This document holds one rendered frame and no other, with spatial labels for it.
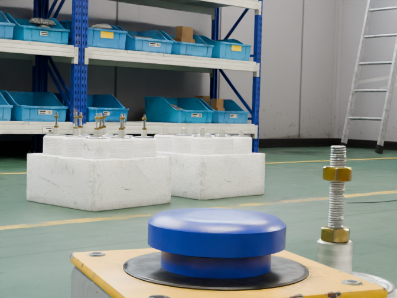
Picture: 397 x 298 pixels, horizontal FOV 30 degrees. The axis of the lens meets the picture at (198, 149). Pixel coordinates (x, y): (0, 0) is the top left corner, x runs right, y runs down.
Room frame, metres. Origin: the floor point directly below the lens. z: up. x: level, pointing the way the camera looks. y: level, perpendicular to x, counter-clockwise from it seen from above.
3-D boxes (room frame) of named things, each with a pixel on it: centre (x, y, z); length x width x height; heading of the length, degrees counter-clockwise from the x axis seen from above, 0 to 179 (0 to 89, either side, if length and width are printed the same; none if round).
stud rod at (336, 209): (0.46, -0.09, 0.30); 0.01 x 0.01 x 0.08
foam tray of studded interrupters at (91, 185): (2.79, 0.38, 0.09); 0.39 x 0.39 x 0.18; 48
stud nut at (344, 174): (0.46, -0.09, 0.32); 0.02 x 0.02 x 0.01; 44
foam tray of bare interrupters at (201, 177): (3.21, -0.02, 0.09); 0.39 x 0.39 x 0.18; 44
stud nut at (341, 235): (0.46, -0.09, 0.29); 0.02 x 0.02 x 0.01; 44
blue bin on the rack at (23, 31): (5.23, 1.21, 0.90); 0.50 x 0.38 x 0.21; 42
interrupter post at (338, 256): (0.46, -0.09, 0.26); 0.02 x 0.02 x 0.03
